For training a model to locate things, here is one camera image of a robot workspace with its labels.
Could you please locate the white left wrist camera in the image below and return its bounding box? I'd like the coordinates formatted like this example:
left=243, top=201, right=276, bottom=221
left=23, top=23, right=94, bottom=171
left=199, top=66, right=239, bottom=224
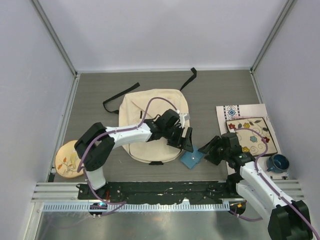
left=175, top=110, right=190, bottom=128

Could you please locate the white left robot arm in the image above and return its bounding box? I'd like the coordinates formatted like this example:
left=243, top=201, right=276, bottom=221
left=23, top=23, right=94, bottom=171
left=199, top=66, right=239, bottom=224
left=74, top=109, right=194, bottom=200

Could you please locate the round wooden painted plate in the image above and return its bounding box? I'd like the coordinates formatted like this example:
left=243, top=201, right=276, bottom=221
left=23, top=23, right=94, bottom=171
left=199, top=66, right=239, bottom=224
left=54, top=140, right=84, bottom=179

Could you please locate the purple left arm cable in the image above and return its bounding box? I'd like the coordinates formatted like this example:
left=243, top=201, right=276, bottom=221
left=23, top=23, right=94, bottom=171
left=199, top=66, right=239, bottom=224
left=76, top=97, right=181, bottom=216

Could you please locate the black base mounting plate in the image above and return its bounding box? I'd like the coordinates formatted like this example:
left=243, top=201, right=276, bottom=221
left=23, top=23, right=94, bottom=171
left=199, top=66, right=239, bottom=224
left=77, top=180, right=248, bottom=204

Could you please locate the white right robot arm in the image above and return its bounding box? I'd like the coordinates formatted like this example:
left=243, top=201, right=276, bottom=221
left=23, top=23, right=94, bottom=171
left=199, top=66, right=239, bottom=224
left=199, top=132, right=320, bottom=240

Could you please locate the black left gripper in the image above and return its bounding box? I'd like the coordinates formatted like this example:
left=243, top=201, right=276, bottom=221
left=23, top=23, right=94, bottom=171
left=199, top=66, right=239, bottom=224
left=163, top=124, right=193, bottom=152

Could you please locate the blue ceramic mug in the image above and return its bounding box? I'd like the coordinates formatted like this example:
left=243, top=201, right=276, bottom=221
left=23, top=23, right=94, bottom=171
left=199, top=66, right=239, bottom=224
left=266, top=154, right=290, bottom=174

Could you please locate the white slotted cable duct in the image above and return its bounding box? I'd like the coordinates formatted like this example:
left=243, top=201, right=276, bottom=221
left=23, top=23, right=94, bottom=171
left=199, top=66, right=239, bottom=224
left=42, top=201, right=230, bottom=212

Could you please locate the patterned white placemat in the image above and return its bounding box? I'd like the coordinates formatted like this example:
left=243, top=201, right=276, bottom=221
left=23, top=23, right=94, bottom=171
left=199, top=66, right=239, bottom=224
left=216, top=104, right=289, bottom=180

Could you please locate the aluminium frame rail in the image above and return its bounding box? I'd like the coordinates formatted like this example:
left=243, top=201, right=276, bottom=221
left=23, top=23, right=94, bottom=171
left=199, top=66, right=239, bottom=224
left=31, top=179, right=305, bottom=202

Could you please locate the small blue notebook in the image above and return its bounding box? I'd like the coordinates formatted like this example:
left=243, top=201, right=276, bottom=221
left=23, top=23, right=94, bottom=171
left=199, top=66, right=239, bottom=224
left=179, top=145, right=204, bottom=170

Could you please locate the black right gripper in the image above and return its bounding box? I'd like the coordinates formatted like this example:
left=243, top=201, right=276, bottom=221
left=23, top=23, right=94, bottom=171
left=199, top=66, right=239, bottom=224
left=198, top=135, right=230, bottom=166

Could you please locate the square floral ceramic plate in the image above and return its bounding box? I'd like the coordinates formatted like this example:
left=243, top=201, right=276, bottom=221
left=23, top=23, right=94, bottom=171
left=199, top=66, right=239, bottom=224
left=226, top=117, right=278, bottom=156

